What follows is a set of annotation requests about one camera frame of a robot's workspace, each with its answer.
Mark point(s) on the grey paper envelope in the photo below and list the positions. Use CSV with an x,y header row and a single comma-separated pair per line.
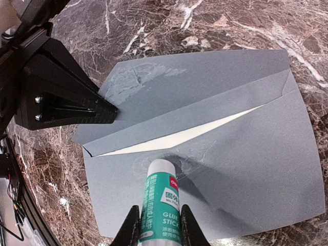
x,y
254,174

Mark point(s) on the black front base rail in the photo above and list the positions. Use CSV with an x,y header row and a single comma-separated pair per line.
x,y
20,195

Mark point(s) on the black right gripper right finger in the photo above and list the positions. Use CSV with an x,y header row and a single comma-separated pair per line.
x,y
192,234

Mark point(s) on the beige ornate letter paper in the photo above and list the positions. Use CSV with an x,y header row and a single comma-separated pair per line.
x,y
175,139

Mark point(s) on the green and white glue stick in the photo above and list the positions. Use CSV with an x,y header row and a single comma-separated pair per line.
x,y
160,215

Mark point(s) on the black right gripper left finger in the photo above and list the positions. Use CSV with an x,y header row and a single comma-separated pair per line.
x,y
129,232

